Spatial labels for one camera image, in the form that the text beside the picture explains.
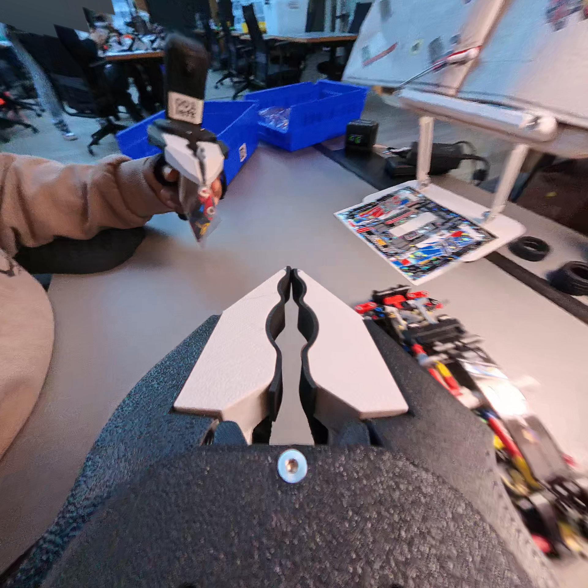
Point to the large blue plastic bin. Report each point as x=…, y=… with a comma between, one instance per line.
x=312, y=110

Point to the holographic sticker sheet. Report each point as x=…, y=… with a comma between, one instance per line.
x=413, y=234

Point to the black lego tyre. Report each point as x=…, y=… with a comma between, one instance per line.
x=529, y=248
x=572, y=278

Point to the lego instruction booklet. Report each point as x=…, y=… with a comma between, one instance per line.
x=459, y=41

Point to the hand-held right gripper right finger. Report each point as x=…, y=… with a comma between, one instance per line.
x=358, y=367

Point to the black power bank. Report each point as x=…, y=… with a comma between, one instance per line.
x=362, y=135

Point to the clear plastic wrap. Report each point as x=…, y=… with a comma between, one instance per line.
x=274, y=117

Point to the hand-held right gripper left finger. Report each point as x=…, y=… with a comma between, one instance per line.
x=225, y=367

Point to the black power adapter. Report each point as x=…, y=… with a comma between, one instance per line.
x=432, y=158

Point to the small bag of lego pins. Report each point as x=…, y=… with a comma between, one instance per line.
x=204, y=211

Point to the metal rod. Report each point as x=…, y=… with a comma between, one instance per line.
x=507, y=181
x=423, y=147

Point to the lego car chassis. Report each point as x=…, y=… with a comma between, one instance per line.
x=459, y=367

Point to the long wooden table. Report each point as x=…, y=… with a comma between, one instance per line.
x=303, y=36

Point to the group of black office chairs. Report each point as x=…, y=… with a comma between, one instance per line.
x=115, y=82

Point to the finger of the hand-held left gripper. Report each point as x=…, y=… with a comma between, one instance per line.
x=183, y=154
x=213, y=158

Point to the person's left hand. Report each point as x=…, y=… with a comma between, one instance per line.
x=172, y=190

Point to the white storage box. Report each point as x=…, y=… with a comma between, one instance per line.
x=285, y=16

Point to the blue bin with white tag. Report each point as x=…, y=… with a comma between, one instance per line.
x=229, y=133

